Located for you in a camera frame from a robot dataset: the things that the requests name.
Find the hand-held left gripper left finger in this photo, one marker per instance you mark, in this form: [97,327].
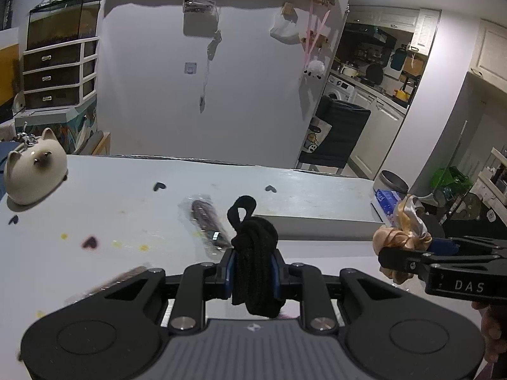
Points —
[229,271]

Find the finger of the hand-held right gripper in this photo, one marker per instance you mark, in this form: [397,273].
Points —
[445,246]
[402,260]

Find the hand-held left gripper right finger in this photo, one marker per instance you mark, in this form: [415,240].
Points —
[278,275]

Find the peach satin scrunchie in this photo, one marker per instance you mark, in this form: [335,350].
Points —
[400,234]

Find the person's right hand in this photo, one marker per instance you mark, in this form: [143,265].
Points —
[495,332]

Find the bagged dark hair band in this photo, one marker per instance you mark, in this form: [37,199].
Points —
[206,221]

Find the blue tissue pack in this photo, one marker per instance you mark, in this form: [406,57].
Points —
[387,201]

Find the green plastic bag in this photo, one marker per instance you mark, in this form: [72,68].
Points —
[451,182]

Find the round dark tin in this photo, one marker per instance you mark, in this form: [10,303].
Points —
[393,181]

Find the white lower kitchen cabinets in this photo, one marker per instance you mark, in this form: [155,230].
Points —
[376,126]

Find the dark fabric chair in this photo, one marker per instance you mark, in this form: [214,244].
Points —
[346,134]

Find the cartoon tote bag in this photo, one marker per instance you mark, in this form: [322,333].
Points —
[317,138]

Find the white washing machine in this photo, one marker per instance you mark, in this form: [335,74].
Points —
[338,89]

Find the black frying pan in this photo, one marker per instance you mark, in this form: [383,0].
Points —
[374,73]

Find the dark green water bottle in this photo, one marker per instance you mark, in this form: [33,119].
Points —
[397,58]

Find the white cooking pot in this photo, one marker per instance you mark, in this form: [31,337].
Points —
[349,71]

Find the white plush sheep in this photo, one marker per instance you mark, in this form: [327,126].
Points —
[315,69]

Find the white upper kitchen cabinet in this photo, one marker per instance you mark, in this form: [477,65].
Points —
[424,31]

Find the white cat-shaped ceramic jar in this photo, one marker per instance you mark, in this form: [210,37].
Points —
[33,170]

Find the painted cabinet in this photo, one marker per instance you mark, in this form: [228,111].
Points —
[59,130]

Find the pink ribbon wand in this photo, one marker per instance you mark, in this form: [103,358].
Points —
[313,39]

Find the white plastic bag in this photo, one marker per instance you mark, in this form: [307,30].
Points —
[286,29]

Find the white plastic drawer unit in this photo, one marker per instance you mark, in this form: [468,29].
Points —
[55,73]

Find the white round appliance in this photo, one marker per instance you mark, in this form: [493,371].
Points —
[19,103]

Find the glass fish tank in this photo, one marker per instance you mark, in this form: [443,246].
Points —
[59,23]

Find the square wall hook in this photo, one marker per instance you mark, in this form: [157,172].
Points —
[190,68]

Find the clear wall organizer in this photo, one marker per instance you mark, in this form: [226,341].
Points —
[200,8]

